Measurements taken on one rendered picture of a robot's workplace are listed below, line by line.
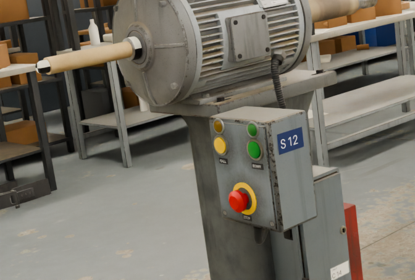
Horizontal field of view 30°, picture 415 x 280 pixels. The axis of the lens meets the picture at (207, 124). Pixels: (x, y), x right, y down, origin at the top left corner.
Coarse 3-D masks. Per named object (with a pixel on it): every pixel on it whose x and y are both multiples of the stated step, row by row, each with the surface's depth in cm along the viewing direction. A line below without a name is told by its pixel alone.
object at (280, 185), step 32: (224, 128) 139; (288, 128) 133; (224, 160) 141; (256, 160) 133; (288, 160) 134; (224, 192) 143; (256, 192) 136; (288, 192) 134; (256, 224) 138; (288, 224) 135
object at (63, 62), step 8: (96, 48) 148; (104, 48) 148; (112, 48) 149; (120, 48) 150; (128, 48) 151; (56, 56) 142; (64, 56) 143; (72, 56) 144; (80, 56) 144; (88, 56) 145; (96, 56) 147; (104, 56) 148; (112, 56) 149; (120, 56) 150; (128, 56) 152; (56, 64) 141; (64, 64) 142; (72, 64) 143; (80, 64) 145; (88, 64) 146; (56, 72) 142
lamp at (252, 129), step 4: (248, 124) 133; (252, 124) 132; (256, 124) 132; (248, 128) 133; (252, 128) 132; (256, 128) 132; (248, 132) 133; (252, 132) 132; (256, 132) 132; (252, 136) 133; (256, 136) 132
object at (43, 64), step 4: (44, 60) 141; (36, 64) 141; (40, 64) 140; (44, 64) 140; (48, 64) 141; (36, 68) 141; (40, 68) 140; (44, 68) 140; (48, 68) 141; (40, 72) 141; (44, 72) 141; (48, 72) 142
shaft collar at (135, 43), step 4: (132, 36) 153; (124, 40) 153; (128, 40) 152; (132, 40) 152; (136, 40) 152; (132, 44) 151; (136, 44) 152; (140, 44) 152; (132, 48) 151; (136, 48) 151; (140, 48) 152; (132, 52) 152; (136, 52) 152; (140, 52) 152; (132, 56) 152; (136, 56) 152; (140, 56) 153; (128, 60) 154; (132, 60) 153
